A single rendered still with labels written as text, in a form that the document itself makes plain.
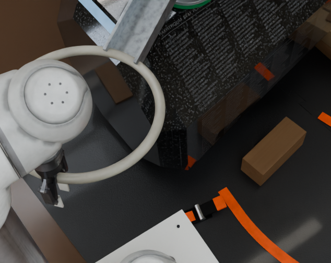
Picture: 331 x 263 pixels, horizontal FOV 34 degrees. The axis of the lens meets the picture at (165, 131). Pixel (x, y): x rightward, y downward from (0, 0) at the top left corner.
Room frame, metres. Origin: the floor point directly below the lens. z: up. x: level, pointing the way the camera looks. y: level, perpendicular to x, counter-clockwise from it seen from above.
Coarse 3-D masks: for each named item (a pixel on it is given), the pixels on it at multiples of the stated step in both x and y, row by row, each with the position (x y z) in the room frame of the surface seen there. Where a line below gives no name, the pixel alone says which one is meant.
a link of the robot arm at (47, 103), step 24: (24, 72) 0.38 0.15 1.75; (48, 72) 0.37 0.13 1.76; (72, 72) 0.39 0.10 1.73; (0, 96) 0.36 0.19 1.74; (24, 96) 0.35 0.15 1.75; (48, 96) 0.35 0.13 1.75; (72, 96) 0.35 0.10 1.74; (0, 120) 0.34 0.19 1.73; (24, 120) 0.33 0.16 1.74; (48, 120) 0.32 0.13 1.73; (72, 120) 0.33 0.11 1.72; (24, 144) 0.32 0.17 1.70; (48, 144) 0.32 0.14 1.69; (24, 168) 0.30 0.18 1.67
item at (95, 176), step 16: (64, 48) 1.08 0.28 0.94; (80, 48) 1.08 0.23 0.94; (96, 48) 1.07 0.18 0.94; (128, 64) 1.00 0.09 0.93; (160, 96) 0.86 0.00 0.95; (160, 112) 0.80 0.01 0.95; (160, 128) 0.75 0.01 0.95; (144, 144) 0.70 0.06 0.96; (128, 160) 0.65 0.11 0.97; (64, 176) 0.62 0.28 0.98; (80, 176) 0.62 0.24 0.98; (96, 176) 0.61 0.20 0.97
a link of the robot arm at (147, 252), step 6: (138, 252) 0.34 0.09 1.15; (144, 252) 0.34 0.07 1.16; (150, 252) 0.34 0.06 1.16; (156, 252) 0.34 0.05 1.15; (126, 258) 0.33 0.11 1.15; (132, 258) 0.32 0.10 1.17; (138, 258) 0.32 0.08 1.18; (144, 258) 0.32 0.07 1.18; (150, 258) 0.32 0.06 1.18; (156, 258) 0.32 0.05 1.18; (162, 258) 0.32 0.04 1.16; (168, 258) 0.32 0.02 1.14
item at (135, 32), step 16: (144, 0) 1.22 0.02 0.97; (160, 0) 1.21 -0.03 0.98; (128, 16) 1.16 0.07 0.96; (144, 16) 1.16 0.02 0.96; (160, 16) 1.12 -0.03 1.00; (112, 32) 1.10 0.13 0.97; (128, 32) 1.12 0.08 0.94; (144, 32) 1.11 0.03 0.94; (112, 48) 1.08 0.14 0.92; (128, 48) 1.07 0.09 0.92; (144, 48) 1.03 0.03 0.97
